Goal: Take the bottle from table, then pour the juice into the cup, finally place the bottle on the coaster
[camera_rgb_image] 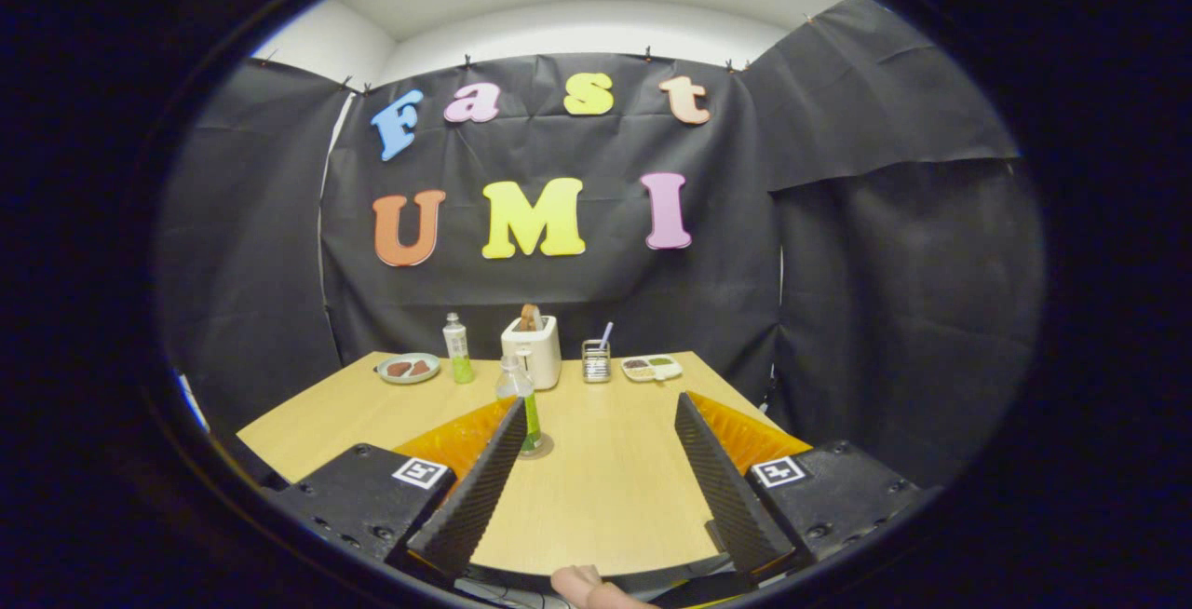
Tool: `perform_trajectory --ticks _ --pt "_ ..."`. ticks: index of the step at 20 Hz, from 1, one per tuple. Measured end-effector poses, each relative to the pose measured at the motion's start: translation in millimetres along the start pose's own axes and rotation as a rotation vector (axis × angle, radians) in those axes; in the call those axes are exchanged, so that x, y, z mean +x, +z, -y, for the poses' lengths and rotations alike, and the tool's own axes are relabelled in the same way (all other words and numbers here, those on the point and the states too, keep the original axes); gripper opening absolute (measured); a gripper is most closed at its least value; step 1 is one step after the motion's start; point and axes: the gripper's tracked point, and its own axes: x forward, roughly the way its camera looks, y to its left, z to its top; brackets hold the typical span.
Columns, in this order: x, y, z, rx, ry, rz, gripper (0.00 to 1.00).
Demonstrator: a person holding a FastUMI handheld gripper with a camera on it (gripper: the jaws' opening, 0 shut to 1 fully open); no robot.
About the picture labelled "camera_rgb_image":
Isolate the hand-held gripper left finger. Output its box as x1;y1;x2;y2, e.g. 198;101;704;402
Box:
265;395;529;582

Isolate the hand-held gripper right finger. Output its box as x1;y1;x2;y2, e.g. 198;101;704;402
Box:
674;391;937;577

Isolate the green label juice bottle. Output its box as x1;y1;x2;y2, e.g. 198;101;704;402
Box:
494;354;546;456

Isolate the small capped green drink bottle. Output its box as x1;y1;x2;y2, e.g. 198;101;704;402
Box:
442;313;475;385

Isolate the wooden table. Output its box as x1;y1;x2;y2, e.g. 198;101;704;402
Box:
236;350;811;578

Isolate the round pale green plate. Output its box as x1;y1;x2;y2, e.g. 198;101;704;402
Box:
375;353;441;386

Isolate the white divided tray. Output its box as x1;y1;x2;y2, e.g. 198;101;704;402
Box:
620;354;684;383

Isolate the white toaster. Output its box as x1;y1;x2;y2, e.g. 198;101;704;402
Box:
500;315;562;391

